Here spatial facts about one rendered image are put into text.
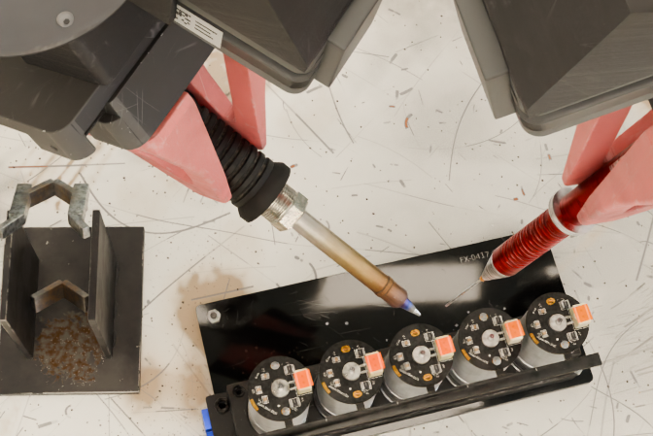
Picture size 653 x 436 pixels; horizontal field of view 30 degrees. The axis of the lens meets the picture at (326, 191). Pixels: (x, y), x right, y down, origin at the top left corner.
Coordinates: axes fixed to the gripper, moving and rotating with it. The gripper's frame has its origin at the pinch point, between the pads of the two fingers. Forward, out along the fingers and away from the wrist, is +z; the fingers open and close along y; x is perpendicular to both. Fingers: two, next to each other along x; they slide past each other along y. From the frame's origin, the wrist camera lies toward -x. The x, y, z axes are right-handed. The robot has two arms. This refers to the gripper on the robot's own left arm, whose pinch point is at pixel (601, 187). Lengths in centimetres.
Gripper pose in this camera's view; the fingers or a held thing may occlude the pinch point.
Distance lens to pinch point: 37.9
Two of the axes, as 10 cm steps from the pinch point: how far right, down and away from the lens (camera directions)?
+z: -3.7, 4.2, 8.3
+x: 8.8, -1.2, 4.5
